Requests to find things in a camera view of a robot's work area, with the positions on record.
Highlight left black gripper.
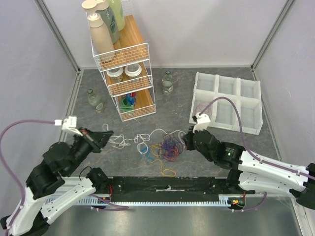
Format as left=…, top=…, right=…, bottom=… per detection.
left=65, top=125, right=115, bottom=175

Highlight white cable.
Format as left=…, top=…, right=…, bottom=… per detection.
left=102, top=123, right=188, bottom=154

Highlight pink cable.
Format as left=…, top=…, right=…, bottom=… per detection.
left=194, top=102, right=210, bottom=118

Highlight blue cable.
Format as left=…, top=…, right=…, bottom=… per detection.
left=140, top=145, right=155, bottom=164

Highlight yellow cable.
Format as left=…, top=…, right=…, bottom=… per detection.
left=150, top=144, right=177, bottom=177

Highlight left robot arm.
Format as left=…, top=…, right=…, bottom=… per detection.
left=0, top=128, right=114, bottom=236

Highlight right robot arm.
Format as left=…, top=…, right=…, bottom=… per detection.
left=183, top=129, right=315, bottom=209

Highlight left glass bottle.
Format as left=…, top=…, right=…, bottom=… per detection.
left=87, top=89, right=104, bottom=113

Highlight glass bottle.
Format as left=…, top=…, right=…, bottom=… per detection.
left=87, top=89, right=104, bottom=113
left=162, top=70, right=174, bottom=95

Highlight green and blue packets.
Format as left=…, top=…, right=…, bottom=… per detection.
left=120, top=92, right=136, bottom=113

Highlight right glass bottle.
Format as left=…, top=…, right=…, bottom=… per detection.
left=162, top=70, right=174, bottom=95

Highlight left white-lid jar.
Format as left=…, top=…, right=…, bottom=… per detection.
left=106, top=67, right=124, bottom=83

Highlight white-lid jar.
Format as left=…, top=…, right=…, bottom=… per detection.
left=125, top=63, right=142, bottom=80
left=106, top=67, right=124, bottom=83

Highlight white six-compartment tray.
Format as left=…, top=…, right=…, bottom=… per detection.
left=189, top=72, right=263, bottom=135

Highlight right white-lid jar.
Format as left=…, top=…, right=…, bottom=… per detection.
left=125, top=63, right=142, bottom=80

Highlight beige pump bottle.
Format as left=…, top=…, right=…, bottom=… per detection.
left=88, top=12, right=115, bottom=62

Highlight grey-green pump bottle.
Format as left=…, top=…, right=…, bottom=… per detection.
left=82, top=0, right=120, bottom=44

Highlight light green bottle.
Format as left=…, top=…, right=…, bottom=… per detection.
left=107, top=0, right=126, bottom=31

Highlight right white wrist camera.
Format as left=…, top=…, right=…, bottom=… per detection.
left=192, top=113, right=211, bottom=133

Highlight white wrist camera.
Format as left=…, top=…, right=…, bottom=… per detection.
left=192, top=113, right=211, bottom=133
left=54, top=116, right=83, bottom=137

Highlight orange cable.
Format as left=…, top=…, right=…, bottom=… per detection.
left=162, top=145, right=183, bottom=160

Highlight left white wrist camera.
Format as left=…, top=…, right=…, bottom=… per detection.
left=54, top=116, right=83, bottom=137

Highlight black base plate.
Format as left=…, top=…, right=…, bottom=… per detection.
left=96, top=177, right=244, bottom=203

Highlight slotted cable duct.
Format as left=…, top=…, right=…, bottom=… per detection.
left=46, top=195, right=246, bottom=207

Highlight white wire shelf rack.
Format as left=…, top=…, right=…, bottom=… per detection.
left=91, top=0, right=157, bottom=121

